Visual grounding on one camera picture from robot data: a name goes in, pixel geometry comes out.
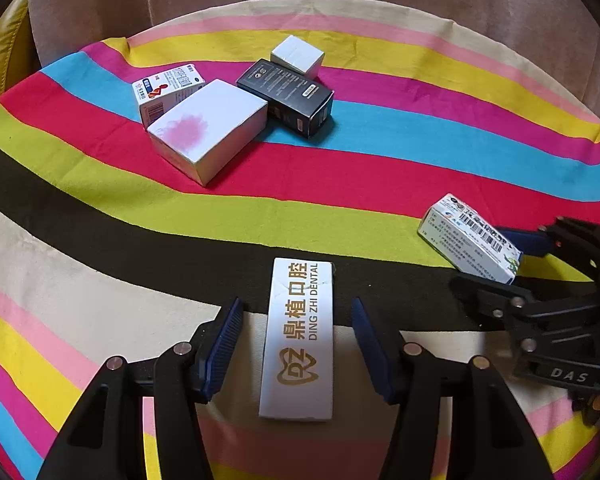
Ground white box red blue print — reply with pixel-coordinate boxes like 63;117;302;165
132;64;207;127

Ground striped colourful cloth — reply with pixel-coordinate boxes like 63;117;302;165
0;0;600;479

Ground white Ding Zhi Dental box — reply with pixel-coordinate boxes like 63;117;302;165
259;258;334;422

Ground white box pink stain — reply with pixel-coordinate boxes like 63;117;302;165
147;79;268;186

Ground small white box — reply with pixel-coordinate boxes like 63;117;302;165
270;35;325;79

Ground black box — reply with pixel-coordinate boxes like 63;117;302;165
236;58;335;139

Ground white barcode medicine box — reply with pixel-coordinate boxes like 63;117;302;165
417;193;522;285

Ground yellow leather armchair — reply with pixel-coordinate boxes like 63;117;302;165
0;0;41;96

